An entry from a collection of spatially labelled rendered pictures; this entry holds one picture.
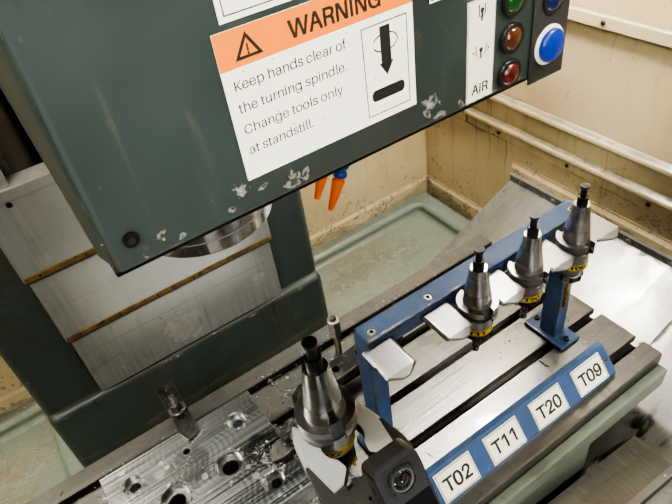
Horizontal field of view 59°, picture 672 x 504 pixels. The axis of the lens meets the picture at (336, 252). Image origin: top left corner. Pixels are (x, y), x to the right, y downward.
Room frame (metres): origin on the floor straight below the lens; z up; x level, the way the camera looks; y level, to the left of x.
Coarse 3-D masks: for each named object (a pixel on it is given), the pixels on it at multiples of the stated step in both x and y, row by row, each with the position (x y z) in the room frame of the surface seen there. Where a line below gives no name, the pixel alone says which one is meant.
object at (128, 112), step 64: (0, 0) 0.32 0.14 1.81; (64, 0) 0.33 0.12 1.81; (128, 0) 0.35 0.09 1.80; (192, 0) 0.36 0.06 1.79; (448, 0) 0.45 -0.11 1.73; (0, 64) 0.33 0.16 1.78; (64, 64) 0.32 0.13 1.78; (128, 64) 0.34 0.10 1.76; (192, 64) 0.36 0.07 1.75; (448, 64) 0.45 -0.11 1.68; (64, 128) 0.32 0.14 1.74; (128, 128) 0.33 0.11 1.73; (192, 128) 0.35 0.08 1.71; (384, 128) 0.42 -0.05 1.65; (64, 192) 0.35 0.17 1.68; (128, 192) 0.33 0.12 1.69; (192, 192) 0.34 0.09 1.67; (256, 192) 0.37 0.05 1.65; (128, 256) 0.32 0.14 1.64
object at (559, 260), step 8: (544, 240) 0.73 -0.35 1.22; (544, 248) 0.71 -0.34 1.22; (552, 248) 0.71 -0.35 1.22; (560, 248) 0.71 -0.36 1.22; (544, 256) 0.69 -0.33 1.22; (552, 256) 0.69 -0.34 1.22; (560, 256) 0.69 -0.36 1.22; (568, 256) 0.68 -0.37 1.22; (552, 264) 0.67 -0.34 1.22; (560, 264) 0.67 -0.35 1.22; (568, 264) 0.67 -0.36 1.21; (552, 272) 0.66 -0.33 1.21
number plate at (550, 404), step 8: (544, 392) 0.61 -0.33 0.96; (552, 392) 0.62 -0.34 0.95; (560, 392) 0.62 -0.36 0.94; (536, 400) 0.60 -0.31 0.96; (544, 400) 0.60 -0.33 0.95; (552, 400) 0.60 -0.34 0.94; (560, 400) 0.61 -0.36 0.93; (528, 408) 0.59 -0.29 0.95; (536, 408) 0.59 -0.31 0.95; (544, 408) 0.59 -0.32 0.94; (552, 408) 0.59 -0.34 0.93; (560, 408) 0.60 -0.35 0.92; (536, 416) 0.58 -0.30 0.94; (544, 416) 0.58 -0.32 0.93; (552, 416) 0.58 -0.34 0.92; (536, 424) 0.57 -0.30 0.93; (544, 424) 0.57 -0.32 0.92
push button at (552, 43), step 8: (552, 32) 0.50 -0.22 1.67; (560, 32) 0.50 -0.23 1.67; (544, 40) 0.50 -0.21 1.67; (552, 40) 0.50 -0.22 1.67; (560, 40) 0.50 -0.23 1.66; (544, 48) 0.49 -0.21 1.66; (552, 48) 0.50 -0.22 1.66; (560, 48) 0.50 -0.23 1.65; (544, 56) 0.49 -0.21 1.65; (552, 56) 0.50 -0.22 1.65
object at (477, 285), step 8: (472, 264) 0.62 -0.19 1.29; (472, 272) 0.61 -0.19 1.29; (480, 272) 0.60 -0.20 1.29; (488, 272) 0.61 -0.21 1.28; (472, 280) 0.61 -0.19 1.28; (480, 280) 0.60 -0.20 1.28; (488, 280) 0.61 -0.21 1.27; (464, 288) 0.62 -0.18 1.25; (472, 288) 0.60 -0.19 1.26; (480, 288) 0.60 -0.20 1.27; (488, 288) 0.60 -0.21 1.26; (464, 296) 0.61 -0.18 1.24; (472, 296) 0.60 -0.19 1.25; (480, 296) 0.60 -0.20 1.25; (488, 296) 0.60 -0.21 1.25; (464, 304) 0.61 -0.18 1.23; (472, 304) 0.60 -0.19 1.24; (480, 304) 0.59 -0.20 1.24; (488, 304) 0.60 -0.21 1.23
